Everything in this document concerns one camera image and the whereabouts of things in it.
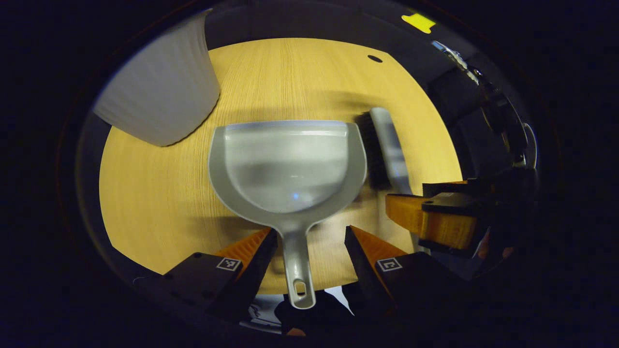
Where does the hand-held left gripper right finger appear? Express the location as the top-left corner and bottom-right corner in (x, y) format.
(344, 226), (465, 315)

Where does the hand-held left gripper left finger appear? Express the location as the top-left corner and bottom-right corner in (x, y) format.
(162, 228), (280, 323)

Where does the small grey broom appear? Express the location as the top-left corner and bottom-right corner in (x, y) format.
(357, 107), (415, 196)

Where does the grey dustpan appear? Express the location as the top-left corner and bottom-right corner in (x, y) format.
(208, 119), (368, 310)

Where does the grey garbage bin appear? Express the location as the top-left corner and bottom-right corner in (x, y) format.
(93, 9), (221, 147)

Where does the wooden desktop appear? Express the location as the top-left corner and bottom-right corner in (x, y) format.
(99, 38), (463, 294)

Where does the person's dark clothing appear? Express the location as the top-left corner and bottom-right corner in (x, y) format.
(249, 285), (361, 336)

